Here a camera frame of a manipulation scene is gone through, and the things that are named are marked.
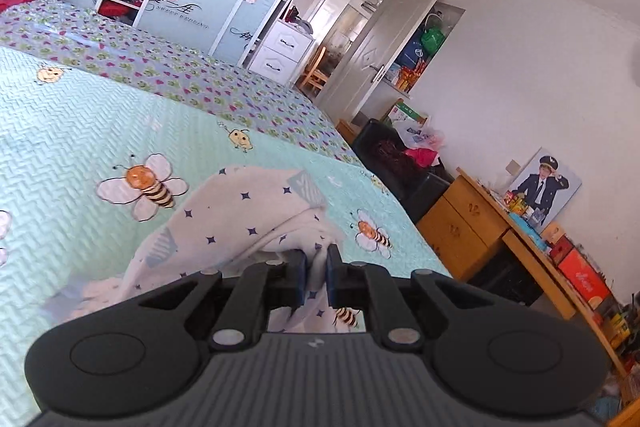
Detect portrait picture of uniformed figure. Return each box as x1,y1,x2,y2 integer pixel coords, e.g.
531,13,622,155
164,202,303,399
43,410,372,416
507,147,584,229

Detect black armchair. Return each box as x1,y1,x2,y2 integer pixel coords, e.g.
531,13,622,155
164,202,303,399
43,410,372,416
350,119,454,224

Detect red box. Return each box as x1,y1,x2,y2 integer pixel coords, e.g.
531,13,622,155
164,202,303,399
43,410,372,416
557,252,614,311

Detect blue bag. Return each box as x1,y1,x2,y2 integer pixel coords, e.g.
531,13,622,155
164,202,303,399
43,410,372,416
397,39,426,70

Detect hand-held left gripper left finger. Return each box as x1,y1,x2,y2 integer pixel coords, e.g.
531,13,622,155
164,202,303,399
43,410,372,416
139,251,307,351

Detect purple floral bedsheet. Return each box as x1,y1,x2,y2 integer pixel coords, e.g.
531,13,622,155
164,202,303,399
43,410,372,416
0,0,365,168

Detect wooden desk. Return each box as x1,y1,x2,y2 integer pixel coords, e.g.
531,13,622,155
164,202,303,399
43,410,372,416
415,167,640,427

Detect green bag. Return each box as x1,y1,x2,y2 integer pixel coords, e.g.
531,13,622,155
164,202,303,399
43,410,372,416
420,27,447,56

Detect green and white cardboard box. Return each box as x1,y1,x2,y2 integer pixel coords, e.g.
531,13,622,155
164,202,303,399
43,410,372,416
387,99,429,128

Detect wooden chair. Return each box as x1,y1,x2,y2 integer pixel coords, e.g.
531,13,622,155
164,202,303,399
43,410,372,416
297,46,331,98

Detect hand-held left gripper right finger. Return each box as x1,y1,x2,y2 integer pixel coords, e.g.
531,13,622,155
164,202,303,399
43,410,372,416
325,244,502,351

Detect white star-print garment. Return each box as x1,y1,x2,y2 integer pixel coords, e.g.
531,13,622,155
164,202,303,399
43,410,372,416
120,165,362,334

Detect white drawer cabinet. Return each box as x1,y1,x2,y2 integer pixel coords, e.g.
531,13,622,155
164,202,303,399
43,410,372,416
247,19,316,86

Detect white door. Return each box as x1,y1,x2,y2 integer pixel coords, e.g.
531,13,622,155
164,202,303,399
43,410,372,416
317,0,441,126

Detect row of snack packets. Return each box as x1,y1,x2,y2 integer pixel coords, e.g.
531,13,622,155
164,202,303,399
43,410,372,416
387,59,429,94

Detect pink clothes pile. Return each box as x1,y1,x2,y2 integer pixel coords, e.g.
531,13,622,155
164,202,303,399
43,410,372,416
402,129,449,168

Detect mint bee-print quilt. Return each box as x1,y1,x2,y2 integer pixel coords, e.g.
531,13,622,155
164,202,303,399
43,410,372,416
0,47,453,410

